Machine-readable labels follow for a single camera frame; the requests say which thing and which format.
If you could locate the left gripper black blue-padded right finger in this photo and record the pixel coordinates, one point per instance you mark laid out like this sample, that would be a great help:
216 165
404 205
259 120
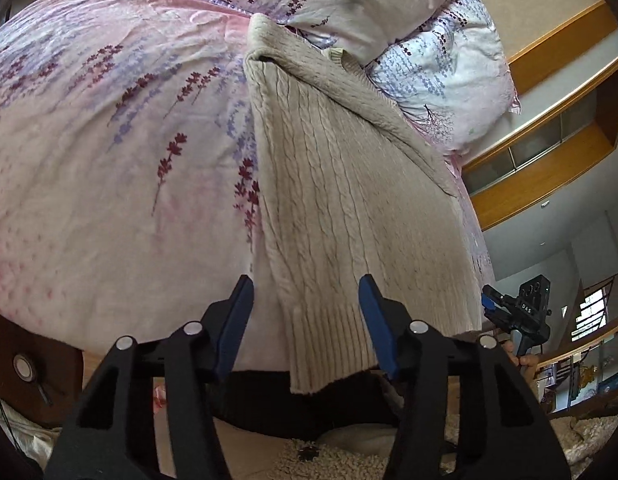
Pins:
503 433

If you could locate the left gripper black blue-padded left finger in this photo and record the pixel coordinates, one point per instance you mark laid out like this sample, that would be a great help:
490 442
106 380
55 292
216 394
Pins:
110 433

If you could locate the beige cable-knit sweater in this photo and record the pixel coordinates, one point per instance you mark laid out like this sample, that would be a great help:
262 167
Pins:
346 189

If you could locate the person's right hand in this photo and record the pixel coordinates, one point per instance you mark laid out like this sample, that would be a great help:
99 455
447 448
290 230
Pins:
527 365

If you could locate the dark wooden bedside table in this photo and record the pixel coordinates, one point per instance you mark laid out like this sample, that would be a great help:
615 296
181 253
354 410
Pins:
40 378

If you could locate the wooden shelf unit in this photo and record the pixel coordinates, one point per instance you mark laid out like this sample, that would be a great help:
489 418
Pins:
580 376

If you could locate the wooden headboard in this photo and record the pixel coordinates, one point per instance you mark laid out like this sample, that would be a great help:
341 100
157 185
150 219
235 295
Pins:
568 86

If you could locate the pink floral bed sheet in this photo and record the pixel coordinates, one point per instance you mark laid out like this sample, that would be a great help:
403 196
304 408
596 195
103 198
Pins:
129 193

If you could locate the white blue floral pillow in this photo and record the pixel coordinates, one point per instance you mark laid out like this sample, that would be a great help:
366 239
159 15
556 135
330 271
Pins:
450 78

